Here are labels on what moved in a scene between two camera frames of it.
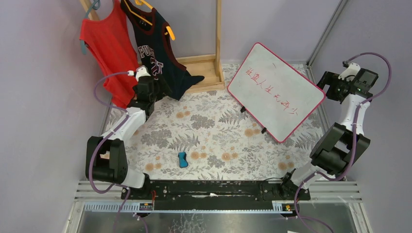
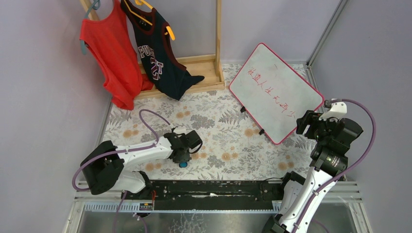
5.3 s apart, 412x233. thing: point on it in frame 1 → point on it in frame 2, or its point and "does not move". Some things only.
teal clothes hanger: (96, 6) does not move
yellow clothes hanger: (139, 2) does not move
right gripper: (326, 83) → (309, 122)
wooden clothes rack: (208, 66) does not move
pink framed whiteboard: (277, 95) does not move
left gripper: (157, 91) → (183, 156)
